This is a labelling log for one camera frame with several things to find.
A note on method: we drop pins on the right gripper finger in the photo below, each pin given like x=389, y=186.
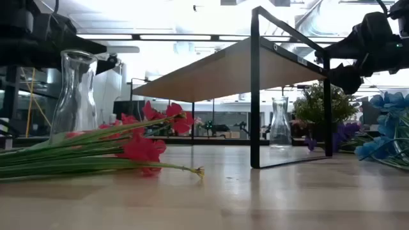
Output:
x=346, y=80
x=335, y=50

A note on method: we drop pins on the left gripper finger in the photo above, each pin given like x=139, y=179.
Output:
x=80, y=43
x=102, y=66

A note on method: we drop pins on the clear glass vase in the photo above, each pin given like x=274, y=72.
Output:
x=75, y=96
x=280, y=127

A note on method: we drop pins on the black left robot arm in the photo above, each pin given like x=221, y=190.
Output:
x=16, y=16

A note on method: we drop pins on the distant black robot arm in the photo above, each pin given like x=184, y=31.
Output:
x=242, y=127
x=212, y=126

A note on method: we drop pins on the potted green plant white blossoms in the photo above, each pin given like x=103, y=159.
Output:
x=319, y=105

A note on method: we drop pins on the purple artificial flower bunch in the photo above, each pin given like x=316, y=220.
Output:
x=346, y=129

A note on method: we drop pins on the black computer monitor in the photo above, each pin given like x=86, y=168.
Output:
x=128, y=110

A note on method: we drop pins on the white plastic bottle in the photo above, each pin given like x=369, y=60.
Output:
x=112, y=119

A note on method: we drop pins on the blue artificial flower bunch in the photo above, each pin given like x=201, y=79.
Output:
x=372, y=148

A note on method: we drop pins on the LED light bar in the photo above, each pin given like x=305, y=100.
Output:
x=175, y=37

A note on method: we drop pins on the brown cardboard box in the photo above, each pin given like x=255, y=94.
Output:
x=230, y=135

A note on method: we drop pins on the wooden shelf black metal frame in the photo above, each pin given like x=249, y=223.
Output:
x=230, y=73

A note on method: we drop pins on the small grey cylinder post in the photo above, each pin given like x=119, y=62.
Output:
x=7, y=142

